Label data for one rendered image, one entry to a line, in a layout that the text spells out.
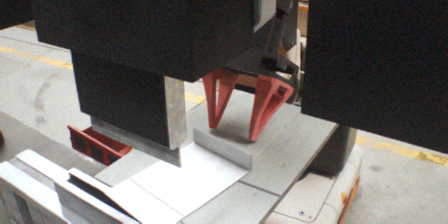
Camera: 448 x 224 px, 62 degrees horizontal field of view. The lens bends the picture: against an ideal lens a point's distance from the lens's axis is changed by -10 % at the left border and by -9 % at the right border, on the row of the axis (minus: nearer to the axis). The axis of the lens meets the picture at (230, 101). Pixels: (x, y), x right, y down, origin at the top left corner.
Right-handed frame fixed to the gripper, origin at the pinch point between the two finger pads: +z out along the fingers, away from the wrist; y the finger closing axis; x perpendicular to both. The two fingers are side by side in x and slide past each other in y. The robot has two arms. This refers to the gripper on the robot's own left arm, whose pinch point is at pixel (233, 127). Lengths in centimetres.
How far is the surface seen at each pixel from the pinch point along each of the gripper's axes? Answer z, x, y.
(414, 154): -3, 200, 15
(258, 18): -8.0, -22.1, 10.9
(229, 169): 4.0, -5.0, 3.4
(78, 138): 12.6, 14.5, -41.4
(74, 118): 33, 136, -182
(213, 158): 3.6, -4.4, 0.8
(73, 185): 10.4, -13.6, -9.9
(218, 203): 6.8, -9.3, 5.3
